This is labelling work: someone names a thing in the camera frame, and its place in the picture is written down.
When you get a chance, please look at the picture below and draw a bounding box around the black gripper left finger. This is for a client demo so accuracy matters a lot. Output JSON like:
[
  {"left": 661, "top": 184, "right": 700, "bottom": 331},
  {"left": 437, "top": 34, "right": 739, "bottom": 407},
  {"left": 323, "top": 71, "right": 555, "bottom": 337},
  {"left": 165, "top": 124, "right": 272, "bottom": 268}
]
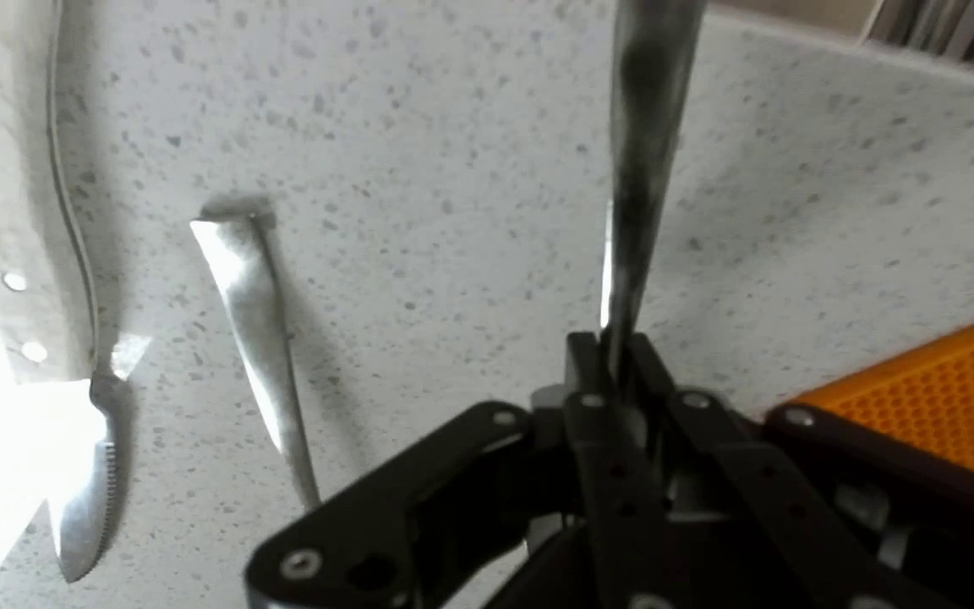
[{"left": 240, "top": 329, "right": 670, "bottom": 609}]

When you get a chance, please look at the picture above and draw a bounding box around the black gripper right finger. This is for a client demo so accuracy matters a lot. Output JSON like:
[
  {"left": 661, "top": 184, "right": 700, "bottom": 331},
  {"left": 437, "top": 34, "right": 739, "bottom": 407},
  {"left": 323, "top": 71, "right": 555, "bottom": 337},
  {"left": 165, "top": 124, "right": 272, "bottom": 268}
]
[{"left": 618, "top": 331, "right": 974, "bottom": 609}]

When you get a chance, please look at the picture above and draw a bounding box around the orange silicone trivet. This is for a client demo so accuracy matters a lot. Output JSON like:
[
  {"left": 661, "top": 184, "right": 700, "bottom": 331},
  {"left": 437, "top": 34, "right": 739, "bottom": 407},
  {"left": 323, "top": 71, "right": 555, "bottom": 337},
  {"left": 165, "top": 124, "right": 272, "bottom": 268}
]
[{"left": 773, "top": 300, "right": 974, "bottom": 490}]

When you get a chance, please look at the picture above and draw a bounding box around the steel teaspoon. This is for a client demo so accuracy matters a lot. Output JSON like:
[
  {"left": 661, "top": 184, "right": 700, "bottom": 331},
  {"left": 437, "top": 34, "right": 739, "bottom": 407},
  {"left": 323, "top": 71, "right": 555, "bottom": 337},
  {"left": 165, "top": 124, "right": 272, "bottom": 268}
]
[{"left": 866, "top": 0, "right": 974, "bottom": 74}]

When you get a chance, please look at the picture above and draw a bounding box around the white-handled kitchen knife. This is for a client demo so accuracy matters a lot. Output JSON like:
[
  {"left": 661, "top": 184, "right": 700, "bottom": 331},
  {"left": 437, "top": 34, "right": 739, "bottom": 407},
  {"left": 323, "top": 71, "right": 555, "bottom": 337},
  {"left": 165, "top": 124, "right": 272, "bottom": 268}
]
[{"left": 0, "top": 0, "right": 154, "bottom": 586}]

